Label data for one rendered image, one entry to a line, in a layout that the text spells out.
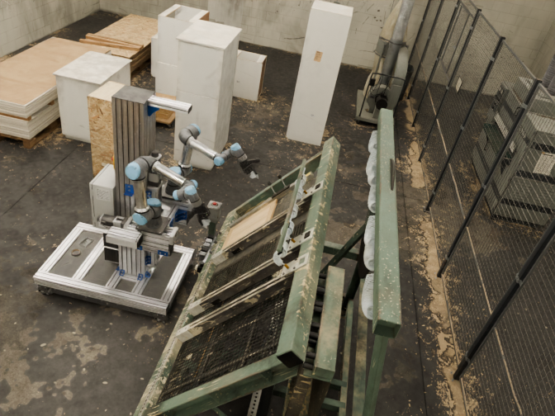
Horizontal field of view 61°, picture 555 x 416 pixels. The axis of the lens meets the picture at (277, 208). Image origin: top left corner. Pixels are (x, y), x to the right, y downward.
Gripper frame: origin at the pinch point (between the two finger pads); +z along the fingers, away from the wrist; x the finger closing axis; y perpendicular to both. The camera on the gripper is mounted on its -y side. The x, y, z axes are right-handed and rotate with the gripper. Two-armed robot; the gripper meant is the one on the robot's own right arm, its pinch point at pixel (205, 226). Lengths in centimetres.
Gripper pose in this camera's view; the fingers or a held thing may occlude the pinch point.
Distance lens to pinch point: 360.1
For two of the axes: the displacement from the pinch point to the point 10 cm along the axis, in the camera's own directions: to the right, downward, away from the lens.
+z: 3.0, 8.1, 5.0
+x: 1.6, -5.6, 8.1
